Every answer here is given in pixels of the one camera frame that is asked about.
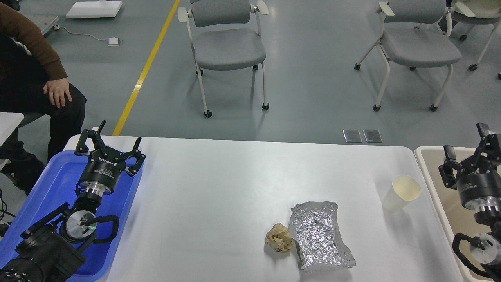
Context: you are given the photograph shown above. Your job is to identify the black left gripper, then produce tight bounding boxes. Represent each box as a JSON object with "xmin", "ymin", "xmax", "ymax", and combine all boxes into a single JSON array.
[{"xmin": 74, "ymin": 120, "xmax": 146, "ymax": 195}]

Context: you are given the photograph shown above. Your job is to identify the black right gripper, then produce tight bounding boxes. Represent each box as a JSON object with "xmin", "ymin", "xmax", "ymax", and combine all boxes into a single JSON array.
[{"xmin": 439, "ymin": 123, "xmax": 501, "ymax": 210}]

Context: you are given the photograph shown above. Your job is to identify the white paper cup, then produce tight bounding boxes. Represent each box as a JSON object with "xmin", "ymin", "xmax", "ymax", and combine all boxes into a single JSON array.
[{"xmin": 382, "ymin": 175, "xmax": 422, "ymax": 213}]

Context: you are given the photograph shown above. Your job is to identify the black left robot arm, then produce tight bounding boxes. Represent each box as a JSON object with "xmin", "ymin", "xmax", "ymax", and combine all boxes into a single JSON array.
[{"xmin": 1, "ymin": 123, "xmax": 146, "ymax": 282}]

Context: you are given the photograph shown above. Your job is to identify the brown sleeved forearm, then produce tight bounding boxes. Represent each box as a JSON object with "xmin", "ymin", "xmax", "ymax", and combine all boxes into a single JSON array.
[{"xmin": 0, "ymin": 3, "xmax": 68, "ymax": 80}]

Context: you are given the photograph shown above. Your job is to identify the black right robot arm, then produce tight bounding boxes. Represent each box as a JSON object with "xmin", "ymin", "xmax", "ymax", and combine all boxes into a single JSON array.
[{"xmin": 438, "ymin": 123, "xmax": 501, "ymax": 282}]

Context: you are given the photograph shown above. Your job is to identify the person's hand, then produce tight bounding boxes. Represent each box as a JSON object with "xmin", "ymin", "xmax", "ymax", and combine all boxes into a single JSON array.
[{"xmin": 43, "ymin": 78, "xmax": 73, "ymax": 108}]

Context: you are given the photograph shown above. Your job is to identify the blue plastic tray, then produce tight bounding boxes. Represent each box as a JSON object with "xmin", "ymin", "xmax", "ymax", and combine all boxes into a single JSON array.
[{"xmin": 0, "ymin": 150, "xmax": 142, "ymax": 282}]

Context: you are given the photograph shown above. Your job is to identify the beige plastic bin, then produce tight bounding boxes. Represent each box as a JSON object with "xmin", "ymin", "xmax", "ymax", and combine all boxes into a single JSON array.
[{"xmin": 414, "ymin": 146, "xmax": 493, "ymax": 282}]

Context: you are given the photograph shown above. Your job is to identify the right metal floor plate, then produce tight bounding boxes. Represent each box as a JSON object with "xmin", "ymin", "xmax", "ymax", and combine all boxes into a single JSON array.
[{"xmin": 363, "ymin": 130, "xmax": 383, "ymax": 143}]

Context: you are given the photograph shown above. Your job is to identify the metal floor plate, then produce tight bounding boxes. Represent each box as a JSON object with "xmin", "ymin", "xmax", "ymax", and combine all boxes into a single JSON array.
[
  {"xmin": 343, "ymin": 130, "xmax": 362, "ymax": 143},
  {"xmin": 363, "ymin": 130, "xmax": 383, "ymax": 143}
]

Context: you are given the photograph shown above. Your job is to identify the white side table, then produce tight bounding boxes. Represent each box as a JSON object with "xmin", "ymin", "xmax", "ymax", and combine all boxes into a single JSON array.
[{"xmin": 0, "ymin": 112, "xmax": 24, "ymax": 146}]

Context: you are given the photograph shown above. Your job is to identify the person's black trousers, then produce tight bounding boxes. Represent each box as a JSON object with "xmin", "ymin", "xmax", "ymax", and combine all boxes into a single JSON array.
[{"xmin": 0, "ymin": 31, "xmax": 87, "ymax": 196}]

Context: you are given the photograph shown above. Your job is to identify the white power adapter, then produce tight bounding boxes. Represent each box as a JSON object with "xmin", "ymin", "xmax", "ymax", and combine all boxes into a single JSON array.
[{"xmin": 108, "ymin": 37, "xmax": 120, "ymax": 47}]

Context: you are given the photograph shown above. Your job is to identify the left metal floor plate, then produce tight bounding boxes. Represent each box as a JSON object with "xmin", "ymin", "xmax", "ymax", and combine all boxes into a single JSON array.
[{"xmin": 343, "ymin": 130, "xmax": 362, "ymax": 143}]

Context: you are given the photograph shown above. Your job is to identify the grey chair right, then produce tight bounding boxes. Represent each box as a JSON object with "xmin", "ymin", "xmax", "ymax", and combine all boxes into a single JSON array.
[{"xmin": 354, "ymin": 0, "xmax": 462, "ymax": 111}]

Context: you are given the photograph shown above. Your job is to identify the grey chair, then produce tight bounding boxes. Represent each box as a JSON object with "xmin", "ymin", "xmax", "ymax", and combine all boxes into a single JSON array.
[
  {"xmin": 354, "ymin": 0, "xmax": 462, "ymax": 111},
  {"xmin": 177, "ymin": 0, "xmax": 270, "ymax": 118}
]

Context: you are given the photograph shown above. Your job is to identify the white flat board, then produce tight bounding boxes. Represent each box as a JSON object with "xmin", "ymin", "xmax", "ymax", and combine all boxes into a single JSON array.
[{"xmin": 66, "ymin": 0, "xmax": 123, "ymax": 18}]

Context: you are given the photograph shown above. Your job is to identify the chair far right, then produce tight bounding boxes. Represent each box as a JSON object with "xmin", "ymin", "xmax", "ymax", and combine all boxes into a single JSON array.
[{"xmin": 446, "ymin": 0, "xmax": 501, "ymax": 72}]

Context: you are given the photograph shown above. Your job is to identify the grey metal platform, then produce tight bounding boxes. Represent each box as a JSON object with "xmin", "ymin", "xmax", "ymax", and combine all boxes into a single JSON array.
[{"xmin": 25, "ymin": 14, "xmax": 59, "ymax": 37}]

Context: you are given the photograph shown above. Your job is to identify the grey chair centre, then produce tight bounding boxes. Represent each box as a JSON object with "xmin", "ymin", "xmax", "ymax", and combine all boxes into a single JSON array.
[{"xmin": 177, "ymin": 0, "xmax": 270, "ymax": 118}]

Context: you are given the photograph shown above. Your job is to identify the crumpled silver foil bag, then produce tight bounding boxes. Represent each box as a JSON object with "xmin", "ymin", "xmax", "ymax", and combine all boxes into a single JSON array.
[{"xmin": 288, "ymin": 201, "xmax": 357, "ymax": 273}]

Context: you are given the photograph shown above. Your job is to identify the crumpled brown paper ball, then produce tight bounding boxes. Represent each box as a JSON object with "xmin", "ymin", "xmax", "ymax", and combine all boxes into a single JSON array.
[{"xmin": 265, "ymin": 223, "xmax": 293, "ymax": 253}]

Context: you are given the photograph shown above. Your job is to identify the white floor cable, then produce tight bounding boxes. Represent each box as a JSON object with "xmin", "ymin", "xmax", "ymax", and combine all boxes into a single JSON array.
[{"xmin": 54, "ymin": 24, "xmax": 110, "ymax": 42}]

